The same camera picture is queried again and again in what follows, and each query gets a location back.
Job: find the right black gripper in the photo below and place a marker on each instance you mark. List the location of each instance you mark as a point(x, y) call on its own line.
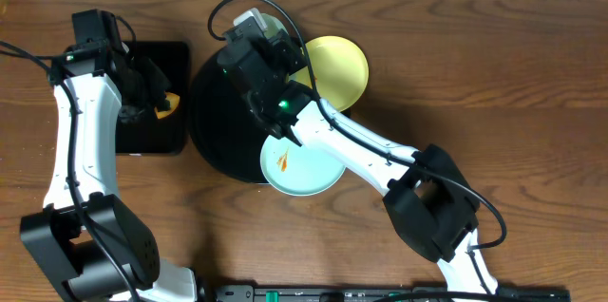
point(287, 47)

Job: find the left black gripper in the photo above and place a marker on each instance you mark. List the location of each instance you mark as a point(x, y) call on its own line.
point(143, 91)

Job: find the yellow green scrub sponge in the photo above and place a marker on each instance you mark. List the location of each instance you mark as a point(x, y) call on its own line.
point(167, 106)

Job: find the mint green plate with stain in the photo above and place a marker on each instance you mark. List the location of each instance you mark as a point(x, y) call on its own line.
point(274, 25)

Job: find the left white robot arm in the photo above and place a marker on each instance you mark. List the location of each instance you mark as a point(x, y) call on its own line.
point(89, 245)

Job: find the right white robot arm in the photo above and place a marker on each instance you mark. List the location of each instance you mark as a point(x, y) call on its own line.
point(430, 205)

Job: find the black rectangular tray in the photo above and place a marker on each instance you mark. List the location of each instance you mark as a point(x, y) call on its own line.
point(151, 135)

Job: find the black round tray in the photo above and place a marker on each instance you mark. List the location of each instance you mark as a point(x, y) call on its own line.
point(221, 127)

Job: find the yellow plate with stain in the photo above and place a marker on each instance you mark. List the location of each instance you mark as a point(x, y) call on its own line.
point(340, 69)

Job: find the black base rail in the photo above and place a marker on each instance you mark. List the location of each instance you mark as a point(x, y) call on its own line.
point(248, 293)

